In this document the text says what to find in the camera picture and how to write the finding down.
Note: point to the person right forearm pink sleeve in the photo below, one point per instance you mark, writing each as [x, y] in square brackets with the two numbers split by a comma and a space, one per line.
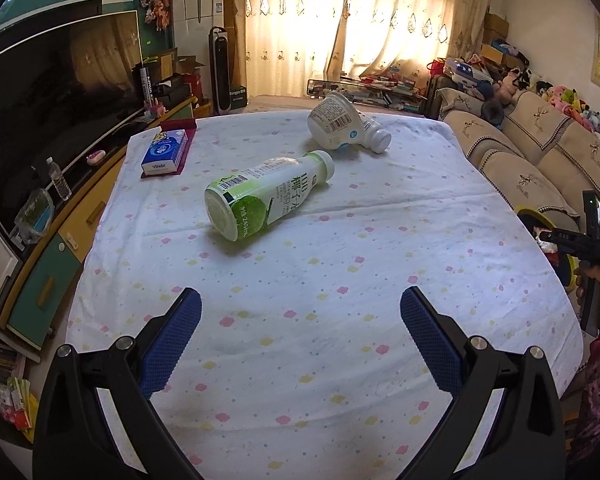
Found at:
[588, 427]

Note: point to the white yogurt cup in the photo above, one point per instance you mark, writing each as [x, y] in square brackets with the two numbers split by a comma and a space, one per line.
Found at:
[335, 122]

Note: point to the green coconut juice bottle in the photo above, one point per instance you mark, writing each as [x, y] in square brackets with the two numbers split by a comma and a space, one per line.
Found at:
[246, 202]

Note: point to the beige sofa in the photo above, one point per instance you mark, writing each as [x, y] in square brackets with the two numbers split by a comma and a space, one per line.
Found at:
[553, 186]

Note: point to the glass bowl on cabinet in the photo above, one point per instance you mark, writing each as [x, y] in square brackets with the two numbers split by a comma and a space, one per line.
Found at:
[35, 216]

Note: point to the artificial flower decoration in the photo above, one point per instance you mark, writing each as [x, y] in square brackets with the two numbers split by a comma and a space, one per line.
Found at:
[157, 12]

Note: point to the large flat television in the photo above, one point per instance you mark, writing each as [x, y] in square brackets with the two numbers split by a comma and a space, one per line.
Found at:
[60, 91]

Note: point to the low shelf with books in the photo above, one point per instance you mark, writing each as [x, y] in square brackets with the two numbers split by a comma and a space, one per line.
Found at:
[390, 90]

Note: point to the red tissue tray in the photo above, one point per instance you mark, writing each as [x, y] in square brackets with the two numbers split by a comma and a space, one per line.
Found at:
[190, 126]

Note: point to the yellow teal tv cabinet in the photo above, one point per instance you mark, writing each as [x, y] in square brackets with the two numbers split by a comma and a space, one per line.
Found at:
[54, 263]

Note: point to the white supplement bottle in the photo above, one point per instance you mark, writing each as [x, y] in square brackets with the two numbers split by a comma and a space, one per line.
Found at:
[375, 138]

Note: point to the white standing air conditioner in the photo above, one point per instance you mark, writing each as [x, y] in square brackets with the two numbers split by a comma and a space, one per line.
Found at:
[192, 24]

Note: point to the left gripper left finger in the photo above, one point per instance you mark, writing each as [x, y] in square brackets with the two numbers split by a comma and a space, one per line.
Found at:
[72, 438]

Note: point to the cream curtains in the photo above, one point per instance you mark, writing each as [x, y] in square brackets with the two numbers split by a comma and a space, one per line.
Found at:
[282, 44]

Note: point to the white dotted tablecloth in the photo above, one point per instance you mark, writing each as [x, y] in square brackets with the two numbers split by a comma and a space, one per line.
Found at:
[301, 367]

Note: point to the clear water bottle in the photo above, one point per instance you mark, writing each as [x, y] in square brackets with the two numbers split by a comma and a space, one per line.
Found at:
[58, 179]

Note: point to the black tower fan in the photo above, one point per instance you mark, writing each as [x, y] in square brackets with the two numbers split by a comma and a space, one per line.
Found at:
[219, 69]

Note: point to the yellow rimmed trash bin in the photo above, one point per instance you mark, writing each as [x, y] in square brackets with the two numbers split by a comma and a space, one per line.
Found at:
[562, 263]

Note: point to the blue tissue pack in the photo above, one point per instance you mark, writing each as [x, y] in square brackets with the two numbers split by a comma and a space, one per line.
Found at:
[164, 153]

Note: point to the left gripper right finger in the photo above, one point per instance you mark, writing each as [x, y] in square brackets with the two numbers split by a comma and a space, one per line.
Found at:
[504, 420]

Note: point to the stuffed toy pile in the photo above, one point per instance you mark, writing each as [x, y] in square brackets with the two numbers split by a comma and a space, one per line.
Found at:
[545, 90]

